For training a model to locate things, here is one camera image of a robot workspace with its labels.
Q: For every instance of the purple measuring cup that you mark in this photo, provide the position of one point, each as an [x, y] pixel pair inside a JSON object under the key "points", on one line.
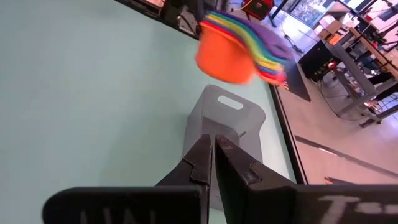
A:
{"points": [[267, 40]]}

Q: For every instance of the black hazard-striped floor mat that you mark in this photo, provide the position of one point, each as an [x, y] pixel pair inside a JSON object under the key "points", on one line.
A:
{"points": [[335, 181], [298, 81]]}

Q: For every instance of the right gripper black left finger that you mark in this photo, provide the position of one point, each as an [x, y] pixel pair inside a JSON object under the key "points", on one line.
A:
{"points": [[196, 168]]}

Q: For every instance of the teal table mat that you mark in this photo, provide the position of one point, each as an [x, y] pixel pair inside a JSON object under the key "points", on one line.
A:
{"points": [[77, 109]]}

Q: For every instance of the black computer case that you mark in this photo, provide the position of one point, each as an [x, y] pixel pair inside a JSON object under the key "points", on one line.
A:
{"points": [[317, 59]]}

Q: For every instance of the red box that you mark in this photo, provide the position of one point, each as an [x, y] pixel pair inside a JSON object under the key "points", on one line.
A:
{"points": [[258, 7]]}

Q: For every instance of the grey metal workbench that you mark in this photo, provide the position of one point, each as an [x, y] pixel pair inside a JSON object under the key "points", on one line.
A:
{"points": [[351, 62]]}

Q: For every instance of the blue measuring cup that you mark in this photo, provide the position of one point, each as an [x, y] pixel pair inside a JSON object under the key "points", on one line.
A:
{"points": [[275, 71]]}

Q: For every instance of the black metal table frame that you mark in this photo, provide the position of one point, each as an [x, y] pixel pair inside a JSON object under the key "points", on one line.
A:
{"points": [[288, 140]]}

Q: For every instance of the yellow measuring cup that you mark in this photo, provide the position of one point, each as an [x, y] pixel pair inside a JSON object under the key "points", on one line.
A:
{"points": [[270, 65]]}

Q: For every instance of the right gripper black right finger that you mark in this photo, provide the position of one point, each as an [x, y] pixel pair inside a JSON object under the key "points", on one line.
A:
{"points": [[242, 186]]}

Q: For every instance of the green measuring cup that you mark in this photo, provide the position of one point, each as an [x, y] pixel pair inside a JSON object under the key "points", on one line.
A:
{"points": [[242, 42]]}

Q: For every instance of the red measuring cup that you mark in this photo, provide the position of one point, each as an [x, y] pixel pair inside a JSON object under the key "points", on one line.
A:
{"points": [[273, 78]]}

